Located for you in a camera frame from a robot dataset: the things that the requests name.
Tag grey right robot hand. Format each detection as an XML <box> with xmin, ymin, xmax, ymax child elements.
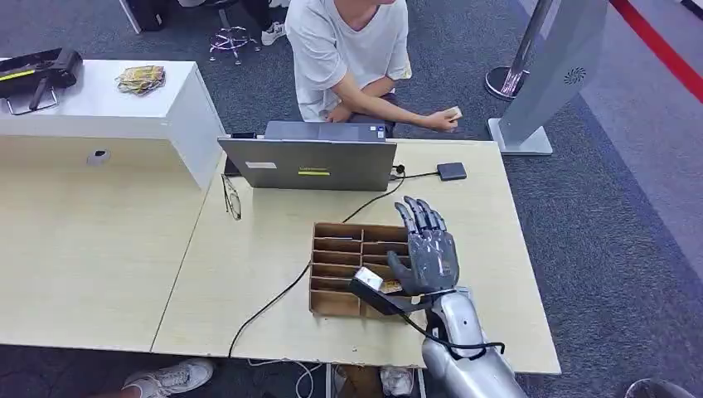
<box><xmin>386</xmin><ymin>195</ymin><xmax>461</xmax><ymax>297</ymax></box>

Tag grey laptop with yellow sticker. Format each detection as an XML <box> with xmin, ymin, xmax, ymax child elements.
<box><xmin>217</xmin><ymin>119</ymin><xmax>398</xmax><ymax>192</ymax></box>

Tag dark flat hub box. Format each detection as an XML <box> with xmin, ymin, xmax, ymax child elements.
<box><xmin>437</xmin><ymin>162</ymin><xmax>468</xmax><ymax>182</ymax></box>

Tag person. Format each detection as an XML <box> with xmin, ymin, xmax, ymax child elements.
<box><xmin>101</xmin><ymin>357</ymin><xmax>216</xmax><ymax>398</ymax></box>
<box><xmin>240</xmin><ymin>0</ymin><xmax>288</xmax><ymax>47</ymax></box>
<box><xmin>284</xmin><ymin>0</ymin><xmax>463</xmax><ymax>133</ymax></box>

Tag chrome stanchion pole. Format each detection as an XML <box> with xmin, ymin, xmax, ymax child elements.
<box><xmin>484</xmin><ymin>0</ymin><xmax>555</xmax><ymax>104</ymax></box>

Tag wooden card box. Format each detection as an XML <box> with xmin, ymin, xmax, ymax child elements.
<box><xmin>308</xmin><ymin>221</ymin><xmax>429</xmax><ymax>322</ymax></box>

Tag silver standing panel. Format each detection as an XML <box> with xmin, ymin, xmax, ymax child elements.
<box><xmin>487</xmin><ymin>0</ymin><xmax>609</xmax><ymax>158</ymax></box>

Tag chrome chair base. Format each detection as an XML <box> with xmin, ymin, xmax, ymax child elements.
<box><xmin>207</xmin><ymin>0</ymin><xmax>263</xmax><ymax>67</ymax></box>

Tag crumpled white plastic bag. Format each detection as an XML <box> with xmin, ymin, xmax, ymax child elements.
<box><xmin>379</xmin><ymin>366</ymin><xmax>416</xmax><ymax>398</ymax></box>

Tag eyeglasses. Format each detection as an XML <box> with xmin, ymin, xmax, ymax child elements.
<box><xmin>221</xmin><ymin>173</ymin><xmax>243</xmax><ymax>222</ymax></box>

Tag yellow printed packet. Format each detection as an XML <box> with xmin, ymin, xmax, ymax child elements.
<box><xmin>114</xmin><ymin>65</ymin><xmax>167</xmax><ymax>97</ymax></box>

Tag black bag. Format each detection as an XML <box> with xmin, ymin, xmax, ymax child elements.
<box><xmin>124</xmin><ymin>0</ymin><xmax>172</xmax><ymax>33</ymax></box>

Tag white counter cabinet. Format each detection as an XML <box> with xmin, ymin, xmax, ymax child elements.
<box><xmin>0</xmin><ymin>59</ymin><xmax>227</xmax><ymax>191</ymax></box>

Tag dark round object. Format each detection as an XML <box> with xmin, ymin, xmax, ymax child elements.
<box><xmin>624</xmin><ymin>378</ymin><xmax>700</xmax><ymax>398</ymax></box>

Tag black device with yellow stripe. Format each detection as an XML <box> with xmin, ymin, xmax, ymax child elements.
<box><xmin>0</xmin><ymin>47</ymin><xmax>84</xmax><ymax>117</ymax></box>

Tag thin black hub cable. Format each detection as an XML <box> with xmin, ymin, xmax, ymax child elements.
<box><xmin>388</xmin><ymin>170</ymin><xmax>440</xmax><ymax>182</ymax></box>

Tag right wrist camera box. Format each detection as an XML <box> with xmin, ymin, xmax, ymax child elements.
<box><xmin>348</xmin><ymin>266</ymin><xmax>435</xmax><ymax>318</ymax></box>

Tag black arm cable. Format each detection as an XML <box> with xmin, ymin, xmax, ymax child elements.
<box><xmin>402</xmin><ymin>310</ymin><xmax>507</xmax><ymax>362</ymax></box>

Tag black power cable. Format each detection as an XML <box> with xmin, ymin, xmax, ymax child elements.
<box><xmin>227</xmin><ymin>163</ymin><xmax>408</xmax><ymax>359</ymax></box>

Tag white cable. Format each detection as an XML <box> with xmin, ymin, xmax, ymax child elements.
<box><xmin>247</xmin><ymin>359</ymin><xmax>326</xmax><ymax>398</ymax></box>

